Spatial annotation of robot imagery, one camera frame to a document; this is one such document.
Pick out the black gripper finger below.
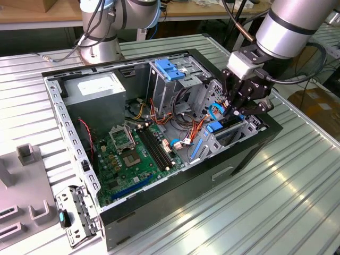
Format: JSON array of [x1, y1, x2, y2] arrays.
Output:
[[221, 68, 242, 115], [235, 100, 275, 120]]

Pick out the blue data wire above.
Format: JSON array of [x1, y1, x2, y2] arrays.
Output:
[[169, 101, 227, 151]]

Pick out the grey metal disk bay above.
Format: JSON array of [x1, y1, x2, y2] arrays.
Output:
[[185, 113, 266, 166]]

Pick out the cardboard box with label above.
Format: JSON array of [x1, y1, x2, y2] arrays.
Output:
[[288, 87, 340, 149]]

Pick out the blue plastic drive latch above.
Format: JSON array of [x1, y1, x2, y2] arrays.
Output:
[[154, 58, 185, 81]]

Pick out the grey metal drive cage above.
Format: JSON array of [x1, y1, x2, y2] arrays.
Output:
[[146, 54, 214, 119]]

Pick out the small white box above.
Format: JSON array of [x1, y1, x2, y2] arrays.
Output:
[[219, 0, 266, 9]]

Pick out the metal slat side table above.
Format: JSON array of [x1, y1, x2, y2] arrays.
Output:
[[305, 22, 340, 78]]

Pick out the black RAM slot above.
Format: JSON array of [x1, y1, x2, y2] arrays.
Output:
[[144, 128, 172, 168], [140, 129, 169, 170], [137, 129, 166, 171], [148, 127, 175, 167]]

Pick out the wooden desk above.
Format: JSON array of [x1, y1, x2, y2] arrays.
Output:
[[0, 0, 274, 53]]

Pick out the metal socket cover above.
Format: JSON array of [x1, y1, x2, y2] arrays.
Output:
[[108, 125, 135, 154]]

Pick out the CPU socket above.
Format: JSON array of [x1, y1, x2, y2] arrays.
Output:
[[121, 150, 144, 169]]

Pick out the black open PC case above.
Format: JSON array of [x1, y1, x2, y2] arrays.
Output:
[[41, 47, 284, 252]]

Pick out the blue expansion slot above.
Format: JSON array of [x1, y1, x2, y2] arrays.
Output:
[[110, 174, 154, 201]]

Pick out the green motherboard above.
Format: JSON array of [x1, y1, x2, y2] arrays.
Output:
[[92, 123, 186, 208]]

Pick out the grey power supply unit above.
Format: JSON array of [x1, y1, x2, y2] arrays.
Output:
[[61, 72, 127, 136]]

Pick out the black latch with blue tab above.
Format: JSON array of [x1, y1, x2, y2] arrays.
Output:
[[57, 208, 72, 229]]

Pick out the brown cardboard box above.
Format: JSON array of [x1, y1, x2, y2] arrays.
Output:
[[15, 0, 58, 13]]

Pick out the grey part rack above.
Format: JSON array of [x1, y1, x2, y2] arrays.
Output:
[[0, 143, 58, 241]]

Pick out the black camera cable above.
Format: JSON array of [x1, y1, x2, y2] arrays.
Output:
[[253, 41, 328, 85]]

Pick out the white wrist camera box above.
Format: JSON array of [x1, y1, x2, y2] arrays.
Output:
[[227, 51, 264, 80]]

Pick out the orange flat wire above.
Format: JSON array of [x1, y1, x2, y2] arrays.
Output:
[[193, 111, 211, 146]]

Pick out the black wire loop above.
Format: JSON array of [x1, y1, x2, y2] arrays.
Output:
[[171, 87, 202, 131]]

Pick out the orange red wire bundle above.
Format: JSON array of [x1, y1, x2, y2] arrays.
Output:
[[148, 98, 176, 126]]

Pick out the yellow wire bundle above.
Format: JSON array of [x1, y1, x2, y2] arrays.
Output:
[[131, 103, 146, 121]]

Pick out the red black twisted wire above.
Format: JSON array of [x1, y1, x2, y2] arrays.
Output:
[[78, 118, 95, 160]]

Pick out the black cable with metal plug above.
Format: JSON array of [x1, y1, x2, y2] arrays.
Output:
[[34, 0, 125, 64]]

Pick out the grey metal bracket flap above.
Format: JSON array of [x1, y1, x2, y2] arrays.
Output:
[[55, 184, 104, 249]]

